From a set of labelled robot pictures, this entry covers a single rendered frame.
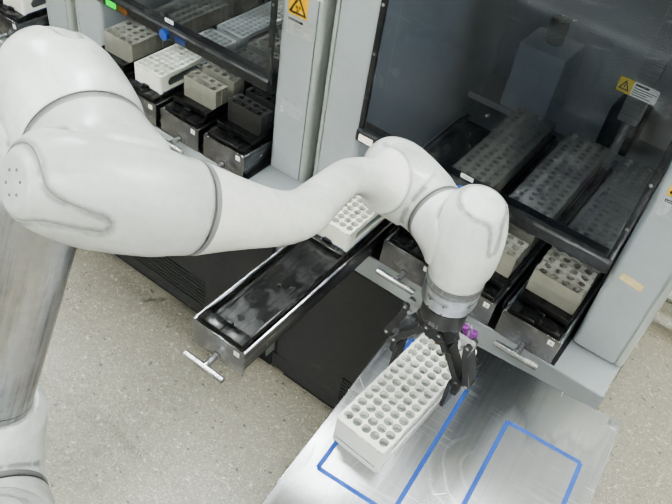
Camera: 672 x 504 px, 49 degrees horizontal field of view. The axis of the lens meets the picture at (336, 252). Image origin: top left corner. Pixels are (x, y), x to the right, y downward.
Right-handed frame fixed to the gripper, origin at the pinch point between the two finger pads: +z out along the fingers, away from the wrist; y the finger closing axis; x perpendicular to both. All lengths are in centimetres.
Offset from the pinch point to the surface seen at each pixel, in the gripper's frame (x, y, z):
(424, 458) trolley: -9.8, 8.8, 5.4
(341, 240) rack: 19.7, -34.2, 3.4
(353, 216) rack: 26.0, -36.2, 1.6
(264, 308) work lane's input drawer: -3.9, -34.3, 7.0
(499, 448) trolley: 1.2, 17.4, 5.5
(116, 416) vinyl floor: -12, -80, 87
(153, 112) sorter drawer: 26, -103, 9
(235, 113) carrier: 35, -82, 2
